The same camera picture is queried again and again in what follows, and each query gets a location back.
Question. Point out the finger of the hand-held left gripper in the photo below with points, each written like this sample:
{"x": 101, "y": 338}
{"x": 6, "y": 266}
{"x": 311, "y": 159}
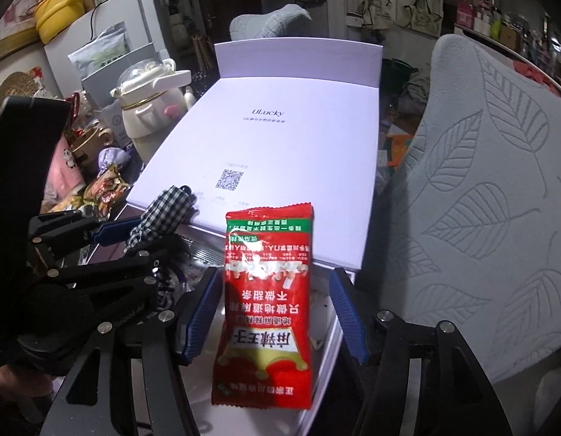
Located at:
{"x": 112, "y": 231}
{"x": 126, "y": 263}

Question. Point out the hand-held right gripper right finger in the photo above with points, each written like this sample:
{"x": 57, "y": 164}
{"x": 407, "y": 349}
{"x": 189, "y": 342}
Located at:
{"x": 348, "y": 318}

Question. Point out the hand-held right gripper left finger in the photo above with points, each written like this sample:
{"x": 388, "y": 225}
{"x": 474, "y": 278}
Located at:
{"x": 201, "y": 318}

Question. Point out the black white checkered scrunchie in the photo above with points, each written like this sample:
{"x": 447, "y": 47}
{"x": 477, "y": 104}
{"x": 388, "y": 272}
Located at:
{"x": 164, "y": 209}

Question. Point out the red snack packet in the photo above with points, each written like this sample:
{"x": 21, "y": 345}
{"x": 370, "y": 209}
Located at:
{"x": 262, "y": 304}

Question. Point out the white gift box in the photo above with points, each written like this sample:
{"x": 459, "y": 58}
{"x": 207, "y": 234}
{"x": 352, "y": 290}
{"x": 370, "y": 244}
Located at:
{"x": 280, "y": 145}

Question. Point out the person's left hand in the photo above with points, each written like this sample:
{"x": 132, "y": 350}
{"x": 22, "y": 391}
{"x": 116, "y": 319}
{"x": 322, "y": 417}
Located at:
{"x": 12, "y": 390}

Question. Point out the pink cup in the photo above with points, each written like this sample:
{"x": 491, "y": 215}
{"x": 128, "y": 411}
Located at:
{"x": 62, "y": 168}

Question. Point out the colourful snack packet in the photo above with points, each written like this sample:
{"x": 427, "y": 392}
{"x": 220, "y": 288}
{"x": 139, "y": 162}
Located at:
{"x": 105, "y": 188}

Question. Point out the brown mug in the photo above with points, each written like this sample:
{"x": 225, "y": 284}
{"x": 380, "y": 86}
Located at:
{"x": 87, "y": 143}

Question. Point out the purple wrapped item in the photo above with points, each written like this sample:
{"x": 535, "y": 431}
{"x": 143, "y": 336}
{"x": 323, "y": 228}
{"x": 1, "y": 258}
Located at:
{"x": 112, "y": 159}

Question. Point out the woven round mat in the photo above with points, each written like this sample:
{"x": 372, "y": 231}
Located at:
{"x": 17, "y": 88}

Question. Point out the cream thermos bottle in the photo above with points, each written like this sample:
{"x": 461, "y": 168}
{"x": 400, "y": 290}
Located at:
{"x": 148, "y": 113}

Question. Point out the green white pouch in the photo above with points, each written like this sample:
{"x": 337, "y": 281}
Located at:
{"x": 103, "y": 50}

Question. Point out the framed flower picture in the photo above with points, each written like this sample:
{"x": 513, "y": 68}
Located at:
{"x": 12, "y": 18}

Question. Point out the yellow pot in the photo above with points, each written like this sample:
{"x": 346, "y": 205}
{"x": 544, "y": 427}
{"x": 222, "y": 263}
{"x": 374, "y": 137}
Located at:
{"x": 58, "y": 13}

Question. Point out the grey cardboard organizer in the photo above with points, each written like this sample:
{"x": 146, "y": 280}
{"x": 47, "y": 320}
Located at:
{"x": 144, "y": 61}

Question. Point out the white refrigerator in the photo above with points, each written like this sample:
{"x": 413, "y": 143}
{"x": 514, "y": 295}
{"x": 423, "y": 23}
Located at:
{"x": 112, "y": 13}

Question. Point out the grey leaf-pattern chair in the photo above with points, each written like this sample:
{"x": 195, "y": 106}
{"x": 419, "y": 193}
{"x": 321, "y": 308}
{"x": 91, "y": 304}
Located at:
{"x": 480, "y": 190}

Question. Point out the white quilted chair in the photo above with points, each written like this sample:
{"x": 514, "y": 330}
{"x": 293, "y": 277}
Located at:
{"x": 271, "y": 22}

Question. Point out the pink cloth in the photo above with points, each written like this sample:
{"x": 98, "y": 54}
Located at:
{"x": 530, "y": 70}

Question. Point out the canvas tote bag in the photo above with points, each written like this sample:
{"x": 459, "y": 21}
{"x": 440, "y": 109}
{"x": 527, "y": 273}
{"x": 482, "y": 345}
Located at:
{"x": 366, "y": 9}
{"x": 423, "y": 18}

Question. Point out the row of bottles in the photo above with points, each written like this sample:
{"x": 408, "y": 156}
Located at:
{"x": 484, "y": 18}

